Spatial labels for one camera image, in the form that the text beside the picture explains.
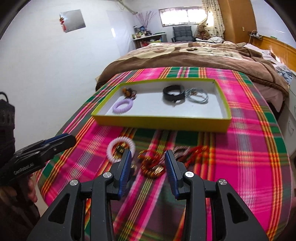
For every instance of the brown beige blanket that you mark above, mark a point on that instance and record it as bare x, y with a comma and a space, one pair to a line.
227, 56

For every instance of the floral curtain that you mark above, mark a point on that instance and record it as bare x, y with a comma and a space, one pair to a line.
214, 22

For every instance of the red knot ornament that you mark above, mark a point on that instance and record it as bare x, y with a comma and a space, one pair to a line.
193, 154

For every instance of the window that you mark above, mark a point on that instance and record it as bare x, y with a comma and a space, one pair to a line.
182, 16

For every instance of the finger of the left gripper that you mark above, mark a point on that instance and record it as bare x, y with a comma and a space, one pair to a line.
59, 143

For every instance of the black chair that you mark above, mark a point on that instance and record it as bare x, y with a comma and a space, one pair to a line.
182, 34

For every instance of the gold black charm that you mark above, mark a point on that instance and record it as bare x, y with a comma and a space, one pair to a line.
120, 149

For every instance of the yellow-green shallow tray box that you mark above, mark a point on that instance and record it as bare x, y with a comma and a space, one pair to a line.
141, 104

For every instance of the grey drawer nightstand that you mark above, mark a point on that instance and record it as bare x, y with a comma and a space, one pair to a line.
286, 120

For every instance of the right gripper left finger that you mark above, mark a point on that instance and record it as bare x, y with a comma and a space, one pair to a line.
120, 175

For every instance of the cluttered shelf desk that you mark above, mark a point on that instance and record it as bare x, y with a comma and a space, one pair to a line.
143, 38

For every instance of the left hand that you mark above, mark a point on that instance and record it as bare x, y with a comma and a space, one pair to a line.
29, 188

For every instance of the wooden wardrobe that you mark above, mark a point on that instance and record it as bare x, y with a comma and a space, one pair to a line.
238, 18

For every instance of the wooden headboard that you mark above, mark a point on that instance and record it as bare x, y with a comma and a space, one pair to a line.
284, 52

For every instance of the dried branches vase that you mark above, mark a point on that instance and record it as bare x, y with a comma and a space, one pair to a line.
145, 18

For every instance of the brown teddy bear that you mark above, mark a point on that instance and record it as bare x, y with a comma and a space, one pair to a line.
202, 33

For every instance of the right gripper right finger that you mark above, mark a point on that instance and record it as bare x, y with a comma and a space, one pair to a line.
175, 171

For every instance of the black fitness band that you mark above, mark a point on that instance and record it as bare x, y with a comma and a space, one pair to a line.
174, 93

